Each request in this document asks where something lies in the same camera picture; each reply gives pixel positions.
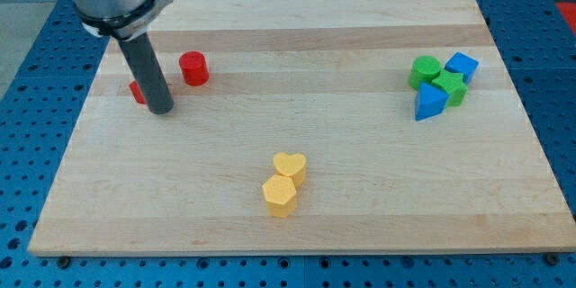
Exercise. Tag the yellow hexagon block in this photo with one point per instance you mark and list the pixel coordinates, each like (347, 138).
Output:
(280, 196)

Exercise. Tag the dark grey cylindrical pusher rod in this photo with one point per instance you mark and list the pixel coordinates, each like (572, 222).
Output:
(144, 66)

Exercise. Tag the blue triangle block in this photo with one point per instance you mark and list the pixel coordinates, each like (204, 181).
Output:
(430, 101)

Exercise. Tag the green cylinder block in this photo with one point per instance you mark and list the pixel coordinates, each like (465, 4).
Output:
(424, 70)

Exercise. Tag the green star block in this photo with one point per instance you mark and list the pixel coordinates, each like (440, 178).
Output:
(453, 84)

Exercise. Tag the red cylinder block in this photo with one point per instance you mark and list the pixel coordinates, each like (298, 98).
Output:
(194, 68)

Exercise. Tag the red star block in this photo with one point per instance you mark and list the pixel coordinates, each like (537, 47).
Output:
(136, 93)

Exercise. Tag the yellow heart block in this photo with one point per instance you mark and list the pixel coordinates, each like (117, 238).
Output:
(291, 165)

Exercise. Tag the wooden board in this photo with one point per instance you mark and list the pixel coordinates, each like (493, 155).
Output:
(325, 78)

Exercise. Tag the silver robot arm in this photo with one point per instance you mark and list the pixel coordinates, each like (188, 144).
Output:
(128, 22)

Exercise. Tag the blue cube block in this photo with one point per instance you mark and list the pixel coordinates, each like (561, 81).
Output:
(463, 64)

